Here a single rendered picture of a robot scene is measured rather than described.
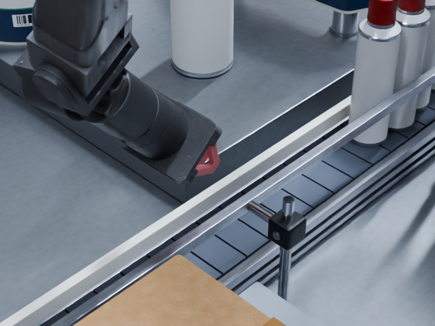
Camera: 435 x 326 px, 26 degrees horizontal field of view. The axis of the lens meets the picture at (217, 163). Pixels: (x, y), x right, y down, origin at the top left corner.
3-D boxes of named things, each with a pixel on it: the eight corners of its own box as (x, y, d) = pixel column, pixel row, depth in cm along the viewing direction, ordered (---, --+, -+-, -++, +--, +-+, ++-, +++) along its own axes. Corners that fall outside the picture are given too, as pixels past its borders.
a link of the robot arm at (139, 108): (105, 125, 79) (133, 65, 80) (48, 105, 83) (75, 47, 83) (148, 152, 85) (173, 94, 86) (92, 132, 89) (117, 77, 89)
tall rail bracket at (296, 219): (252, 278, 109) (256, 167, 99) (300, 311, 105) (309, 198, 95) (233, 293, 107) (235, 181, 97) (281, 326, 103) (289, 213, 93)
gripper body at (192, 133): (153, 90, 95) (113, 61, 89) (226, 131, 89) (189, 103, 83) (119, 145, 95) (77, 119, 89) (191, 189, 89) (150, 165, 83)
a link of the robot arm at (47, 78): (53, 80, 74) (114, 2, 77) (-42, 49, 80) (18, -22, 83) (114, 165, 83) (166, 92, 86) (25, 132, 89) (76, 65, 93)
